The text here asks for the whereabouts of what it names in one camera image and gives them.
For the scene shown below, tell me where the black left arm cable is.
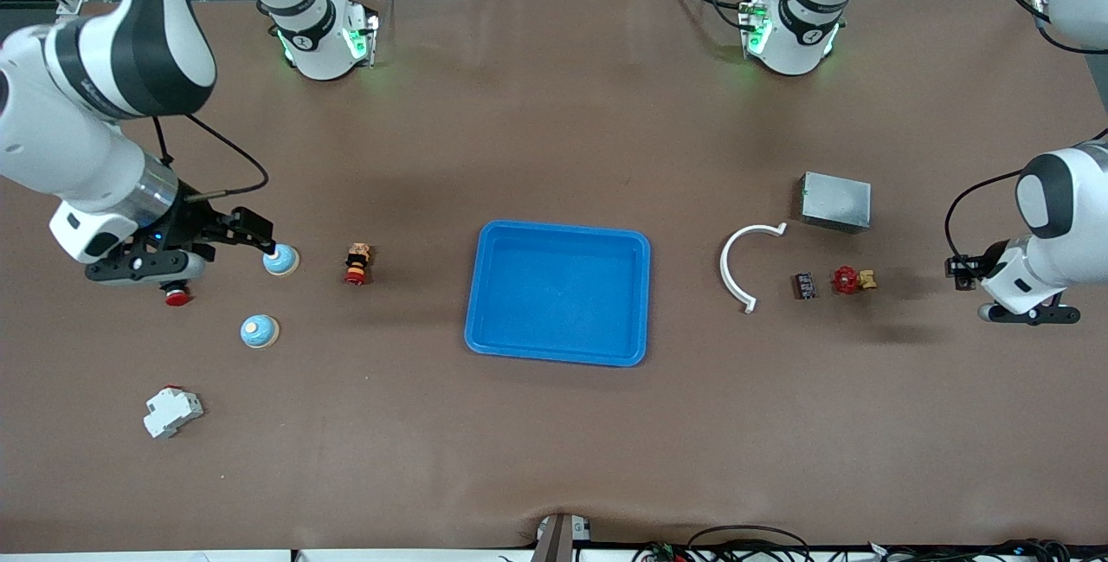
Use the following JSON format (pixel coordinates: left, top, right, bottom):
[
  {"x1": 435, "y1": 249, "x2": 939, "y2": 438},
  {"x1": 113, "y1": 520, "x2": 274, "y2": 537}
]
[{"x1": 944, "y1": 0, "x2": 1108, "y2": 262}]

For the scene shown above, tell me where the orange red button switch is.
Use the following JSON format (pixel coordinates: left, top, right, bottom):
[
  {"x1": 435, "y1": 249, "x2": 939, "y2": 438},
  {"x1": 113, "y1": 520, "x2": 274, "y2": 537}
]
[{"x1": 344, "y1": 242, "x2": 373, "y2": 287}]

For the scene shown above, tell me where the blue dome desk bell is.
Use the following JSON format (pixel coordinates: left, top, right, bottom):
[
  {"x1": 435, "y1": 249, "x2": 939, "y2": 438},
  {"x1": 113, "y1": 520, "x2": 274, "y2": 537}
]
[
  {"x1": 263, "y1": 244, "x2": 301, "y2": 278},
  {"x1": 240, "y1": 313, "x2": 280, "y2": 350}
]

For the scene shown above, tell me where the black cable bundle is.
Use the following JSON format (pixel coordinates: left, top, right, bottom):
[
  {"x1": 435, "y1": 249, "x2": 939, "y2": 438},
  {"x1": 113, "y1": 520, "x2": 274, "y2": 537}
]
[{"x1": 632, "y1": 539, "x2": 1108, "y2": 562}]

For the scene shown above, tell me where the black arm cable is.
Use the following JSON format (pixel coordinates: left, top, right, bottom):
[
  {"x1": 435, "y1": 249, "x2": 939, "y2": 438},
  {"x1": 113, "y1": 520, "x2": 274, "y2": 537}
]
[
  {"x1": 151, "y1": 112, "x2": 269, "y2": 201},
  {"x1": 944, "y1": 0, "x2": 1108, "y2": 262}
]

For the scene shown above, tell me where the white circuit breaker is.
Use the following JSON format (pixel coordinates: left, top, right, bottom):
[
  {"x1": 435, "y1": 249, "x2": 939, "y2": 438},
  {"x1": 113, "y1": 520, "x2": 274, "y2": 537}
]
[{"x1": 143, "y1": 385, "x2": 205, "y2": 440}]

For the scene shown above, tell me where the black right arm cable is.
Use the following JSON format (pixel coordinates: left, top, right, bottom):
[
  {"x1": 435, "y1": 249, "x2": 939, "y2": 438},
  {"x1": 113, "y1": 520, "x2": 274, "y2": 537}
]
[{"x1": 151, "y1": 112, "x2": 269, "y2": 201}]

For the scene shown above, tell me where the looped black cable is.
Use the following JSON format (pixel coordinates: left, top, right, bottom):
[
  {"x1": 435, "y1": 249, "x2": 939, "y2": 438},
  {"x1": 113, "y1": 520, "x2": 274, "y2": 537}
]
[{"x1": 686, "y1": 525, "x2": 813, "y2": 562}]

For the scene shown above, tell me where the grey metal box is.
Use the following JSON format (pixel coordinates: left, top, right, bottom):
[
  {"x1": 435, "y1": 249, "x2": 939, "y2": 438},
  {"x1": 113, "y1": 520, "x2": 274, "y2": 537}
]
[{"x1": 798, "y1": 171, "x2": 873, "y2": 235}]

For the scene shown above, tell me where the red handwheel brass valve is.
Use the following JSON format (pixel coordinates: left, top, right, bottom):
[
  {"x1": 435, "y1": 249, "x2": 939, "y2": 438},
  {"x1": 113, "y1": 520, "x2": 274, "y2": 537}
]
[{"x1": 832, "y1": 265, "x2": 878, "y2": 295}]

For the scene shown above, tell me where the blue plastic tray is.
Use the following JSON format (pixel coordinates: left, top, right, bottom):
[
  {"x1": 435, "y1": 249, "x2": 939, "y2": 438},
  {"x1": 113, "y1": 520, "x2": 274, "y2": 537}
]
[{"x1": 464, "y1": 220, "x2": 652, "y2": 368}]

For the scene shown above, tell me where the brown table cover sheet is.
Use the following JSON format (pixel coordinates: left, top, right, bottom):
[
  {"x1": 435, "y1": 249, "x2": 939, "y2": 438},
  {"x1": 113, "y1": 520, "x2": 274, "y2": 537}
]
[{"x1": 0, "y1": 0, "x2": 1108, "y2": 552}]

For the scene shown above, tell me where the white curved plastic clamp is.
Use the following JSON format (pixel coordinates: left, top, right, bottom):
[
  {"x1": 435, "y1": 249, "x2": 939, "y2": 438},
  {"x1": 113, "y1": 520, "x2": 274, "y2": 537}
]
[{"x1": 719, "y1": 223, "x2": 789, "y2": 314}]

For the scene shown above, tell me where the grey metal edge bracket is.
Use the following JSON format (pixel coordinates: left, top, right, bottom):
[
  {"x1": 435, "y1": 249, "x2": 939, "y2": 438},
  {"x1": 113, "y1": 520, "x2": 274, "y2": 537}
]
[{"x1": 533, "y1": 513, "x2": 593, "y2": 562}]

